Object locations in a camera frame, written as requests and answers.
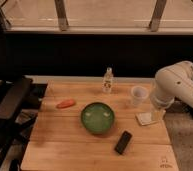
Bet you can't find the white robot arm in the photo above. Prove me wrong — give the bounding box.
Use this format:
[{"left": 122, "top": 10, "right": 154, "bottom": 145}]
[{"left": 150, "top": 61, "right": 193, "bottom": 118}]

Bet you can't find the clear spray bottle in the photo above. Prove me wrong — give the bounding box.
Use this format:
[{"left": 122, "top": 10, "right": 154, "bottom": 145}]
[{"left": 103, "top": 67, "right": 113, "bottom": 93}]

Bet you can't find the black office chair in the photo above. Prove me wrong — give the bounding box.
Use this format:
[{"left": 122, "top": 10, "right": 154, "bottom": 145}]
[{"left": 0, "top": 78, "right": 36, "bottom": 168}]

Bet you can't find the orange carrot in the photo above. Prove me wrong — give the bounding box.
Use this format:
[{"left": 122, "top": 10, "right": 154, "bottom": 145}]
[{"left": 56, "top": 99, "right": 76, "bottom": 109}]

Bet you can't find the green bowl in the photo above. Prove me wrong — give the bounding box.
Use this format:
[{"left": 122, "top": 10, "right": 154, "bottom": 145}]
[{"left": 80, "top": 102, "right": 115, "bottom": 134}]

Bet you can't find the black phone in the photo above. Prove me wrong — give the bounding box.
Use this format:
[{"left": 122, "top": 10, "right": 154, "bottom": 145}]
[{"left": 114, "top": 131, "right": 132, "bottom": 155}]

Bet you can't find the white sponge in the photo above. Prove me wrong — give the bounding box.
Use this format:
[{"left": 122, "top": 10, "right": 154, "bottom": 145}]
[{"left": 136, "top": 112, "right": 158, "bottom": 126}]

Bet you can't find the clear plastic cup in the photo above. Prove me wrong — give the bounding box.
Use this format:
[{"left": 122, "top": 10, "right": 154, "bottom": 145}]
[{"left": 131, "top": 86, "right": 149, "bottom": 107}]

